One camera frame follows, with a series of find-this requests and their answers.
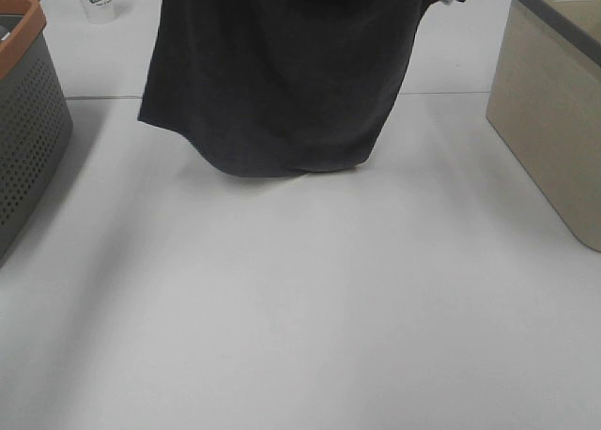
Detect beige storage bin grey rim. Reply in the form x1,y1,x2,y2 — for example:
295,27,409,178
485,0,600,251

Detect grey perforated basket orange rim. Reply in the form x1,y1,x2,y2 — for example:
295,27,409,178
1,0,73,257

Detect dark grey towel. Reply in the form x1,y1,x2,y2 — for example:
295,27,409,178
138,0,466,178

